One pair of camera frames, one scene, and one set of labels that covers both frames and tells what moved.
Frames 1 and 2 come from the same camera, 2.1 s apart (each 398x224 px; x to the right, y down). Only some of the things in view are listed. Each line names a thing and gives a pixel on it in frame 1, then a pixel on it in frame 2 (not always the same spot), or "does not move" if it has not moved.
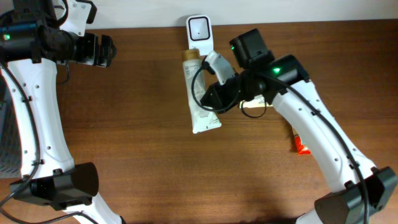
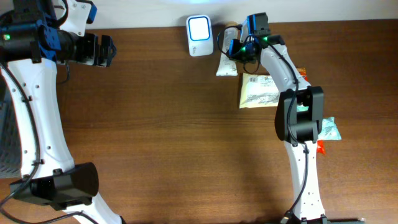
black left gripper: x=92 y=55 does not move
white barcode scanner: x=200 y=34 does not move
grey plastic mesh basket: x=10 y=149 does not move
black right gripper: x=216 y=89 to x=232 y=53
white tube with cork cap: x=202 y=119 to x=228 y=66
